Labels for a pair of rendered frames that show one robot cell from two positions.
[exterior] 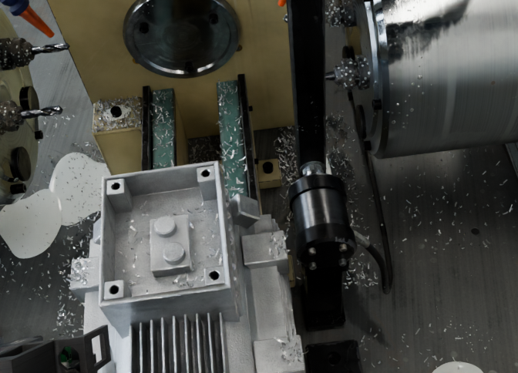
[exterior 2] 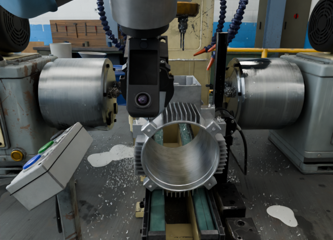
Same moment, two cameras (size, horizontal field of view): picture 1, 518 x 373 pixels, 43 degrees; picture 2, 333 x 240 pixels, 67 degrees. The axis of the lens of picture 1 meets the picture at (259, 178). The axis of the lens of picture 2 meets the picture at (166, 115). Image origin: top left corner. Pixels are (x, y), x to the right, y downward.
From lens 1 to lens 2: 47 cm
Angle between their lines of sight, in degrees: 36
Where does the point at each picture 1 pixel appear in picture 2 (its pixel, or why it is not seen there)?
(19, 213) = (96, 155)
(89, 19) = not seen: hidden behind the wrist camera
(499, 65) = (279, 82)
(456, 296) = (273, 187)
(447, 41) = (261, 73)
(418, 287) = (256, 184)
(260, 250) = (204, 107)
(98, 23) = not seen: hidden behind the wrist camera
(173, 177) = (177, 80)
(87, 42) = not seen: hidden behind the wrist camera
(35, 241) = (101, 162)
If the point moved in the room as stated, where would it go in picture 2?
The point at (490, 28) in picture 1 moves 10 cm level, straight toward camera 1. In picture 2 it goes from (275, 71) to (273, 76)
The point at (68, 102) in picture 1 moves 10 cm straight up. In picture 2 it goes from (120, 134) to (118, 113)
